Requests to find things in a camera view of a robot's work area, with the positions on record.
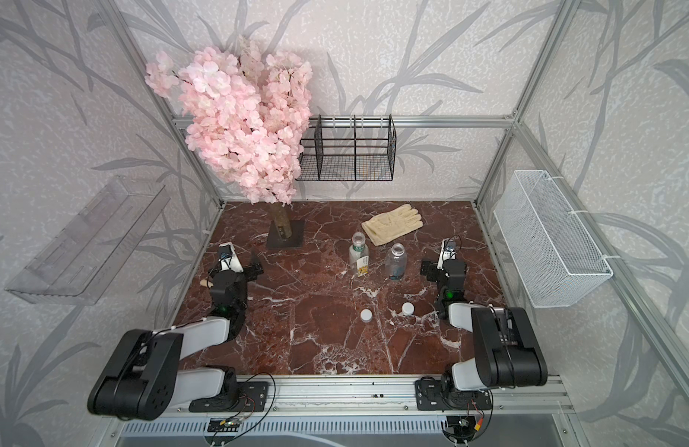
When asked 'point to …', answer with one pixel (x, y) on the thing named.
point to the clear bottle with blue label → (397, 262)
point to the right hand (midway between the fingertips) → (441, 254)
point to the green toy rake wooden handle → (204, 282)
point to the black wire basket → (340, 148)
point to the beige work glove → (392, 224)
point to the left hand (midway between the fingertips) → (240, 251)
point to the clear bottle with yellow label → (358, 255)
